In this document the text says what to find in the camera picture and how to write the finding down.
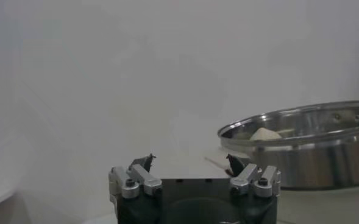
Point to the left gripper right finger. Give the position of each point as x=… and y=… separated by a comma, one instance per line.
x=246, y=176

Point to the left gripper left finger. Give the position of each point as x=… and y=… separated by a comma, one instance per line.
x=142, y=179

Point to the white steamed baozi bun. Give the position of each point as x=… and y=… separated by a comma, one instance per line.
x=264, y=134

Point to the perforated steel steamer basket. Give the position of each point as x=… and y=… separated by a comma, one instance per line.
x=319, y=164

